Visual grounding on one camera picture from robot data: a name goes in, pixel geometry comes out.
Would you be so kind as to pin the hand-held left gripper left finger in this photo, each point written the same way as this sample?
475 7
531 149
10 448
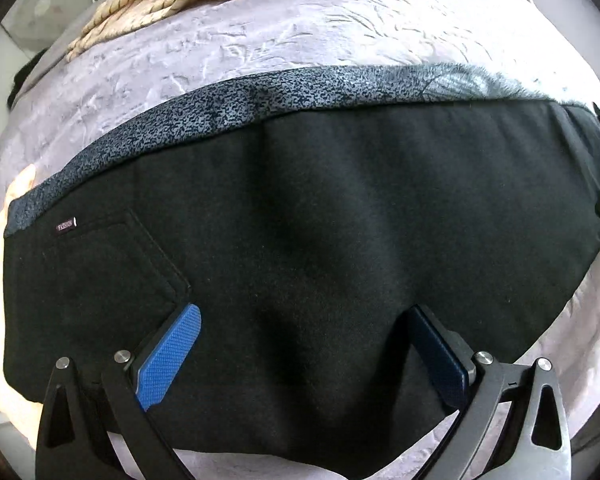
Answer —
172 345

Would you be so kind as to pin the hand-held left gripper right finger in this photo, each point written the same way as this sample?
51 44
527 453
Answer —
440 355

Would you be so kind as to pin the black pants with patterned waistband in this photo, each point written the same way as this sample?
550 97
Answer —
305 240

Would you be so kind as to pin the orange knit garment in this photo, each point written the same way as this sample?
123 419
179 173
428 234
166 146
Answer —
22 182

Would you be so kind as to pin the lavender embossed bedspread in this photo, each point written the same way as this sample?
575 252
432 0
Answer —
230 60

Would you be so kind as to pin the black bag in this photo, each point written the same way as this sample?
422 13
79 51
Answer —
24 77

